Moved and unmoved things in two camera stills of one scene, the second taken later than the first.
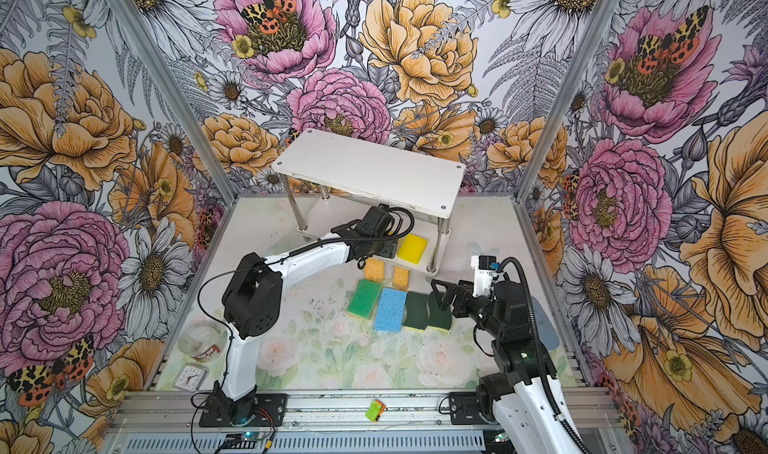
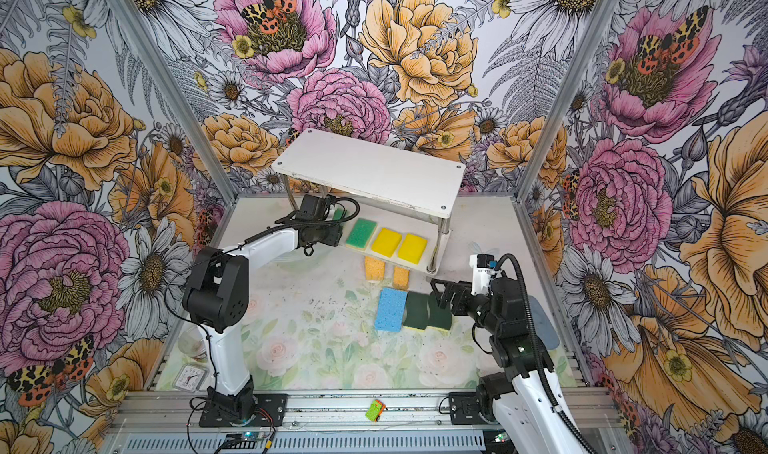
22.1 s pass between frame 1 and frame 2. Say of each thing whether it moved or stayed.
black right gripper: stayed
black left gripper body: moved
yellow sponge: stayed
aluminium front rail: stayed
